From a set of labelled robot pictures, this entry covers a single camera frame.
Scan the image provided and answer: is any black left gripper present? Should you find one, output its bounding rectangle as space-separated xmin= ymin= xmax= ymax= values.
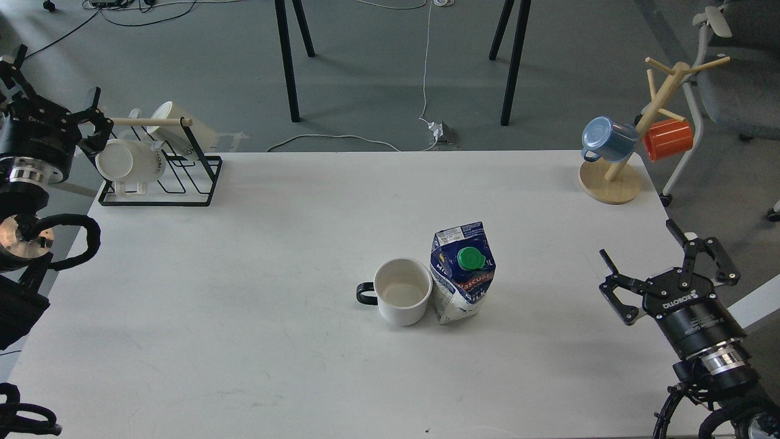
xmin=0 ymin=44 xmax=115 ymax=187

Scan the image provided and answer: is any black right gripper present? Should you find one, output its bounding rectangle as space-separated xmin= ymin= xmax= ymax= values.
xmin=598 ymin=219 xmax=748 ymax=360

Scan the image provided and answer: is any blue milk carton green cap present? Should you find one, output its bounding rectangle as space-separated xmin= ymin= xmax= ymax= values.
xmin=430 ymin=221 xmax=496 ymax=325

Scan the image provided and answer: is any white mug black handle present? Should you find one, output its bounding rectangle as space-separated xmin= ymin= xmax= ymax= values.
xmin=355 ymin=258 xmax=433 ymax=327

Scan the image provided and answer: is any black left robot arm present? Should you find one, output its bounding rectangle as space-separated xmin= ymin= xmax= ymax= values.
xmin=1 ymin=45 xmax=114 ymax=349

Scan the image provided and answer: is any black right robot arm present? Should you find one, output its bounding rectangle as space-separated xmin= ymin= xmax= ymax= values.
xmin=599 ymin=220 xmax=778 ymax=438

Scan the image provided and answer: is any white mug lying in rack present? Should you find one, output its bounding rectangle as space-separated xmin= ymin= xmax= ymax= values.
xmin=95 ymin=139 xmax=167 ymax=196

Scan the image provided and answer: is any wooden mug tree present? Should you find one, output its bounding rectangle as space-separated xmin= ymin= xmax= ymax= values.
xmin=578 ymin=56 xmax=731 ymax=205

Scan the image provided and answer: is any cream mug behind rack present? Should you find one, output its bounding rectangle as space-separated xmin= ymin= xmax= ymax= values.
xmin=146 ymin=101 xmax=217 ymax=160

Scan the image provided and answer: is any orange mug on tree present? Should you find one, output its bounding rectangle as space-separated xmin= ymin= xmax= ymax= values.
xmin=643 ymin=119 xmax=694 ymax=162

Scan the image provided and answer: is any blue mug on tree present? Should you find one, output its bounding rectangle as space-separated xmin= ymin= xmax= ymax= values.
xmin=581 ymin=116 xmax=640 ymax=162

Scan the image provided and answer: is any grey office chair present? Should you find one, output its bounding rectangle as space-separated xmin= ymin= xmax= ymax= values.
xmin=659 ymin=1 xmax=779 ymax=207

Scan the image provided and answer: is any black table leg left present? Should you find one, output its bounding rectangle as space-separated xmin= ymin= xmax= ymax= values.
xmin=273 ymin=1 xmax=316 ymax=123

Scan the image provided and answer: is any black table leg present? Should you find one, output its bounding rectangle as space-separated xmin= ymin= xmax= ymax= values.
xmin=273 ymin=1 xmax=316 ymax=123
xmin=488 ymin=1 xmax=532 ymax=127

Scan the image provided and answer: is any black table leg right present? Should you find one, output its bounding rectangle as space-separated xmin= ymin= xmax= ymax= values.
xmin=488 ymin=1 xmax=532 ymax=127

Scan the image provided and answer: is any white power plug adapter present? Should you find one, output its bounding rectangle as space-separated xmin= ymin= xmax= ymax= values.
xmin=427 ymin=121 xmax=458 ymax=147

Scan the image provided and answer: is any black cable on floor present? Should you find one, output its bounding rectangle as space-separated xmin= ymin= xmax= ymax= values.
xmin=24 ymin=0 xmax=199 ymax=62

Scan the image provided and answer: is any black wire mug rack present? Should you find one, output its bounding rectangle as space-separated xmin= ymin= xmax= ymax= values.
xmin=98 ymin=118 xmax=223 ymax=207

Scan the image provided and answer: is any white cable on floor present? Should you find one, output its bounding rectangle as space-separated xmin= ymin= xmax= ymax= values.
xmin=266 ymin=0 xmax=456 ymax=152

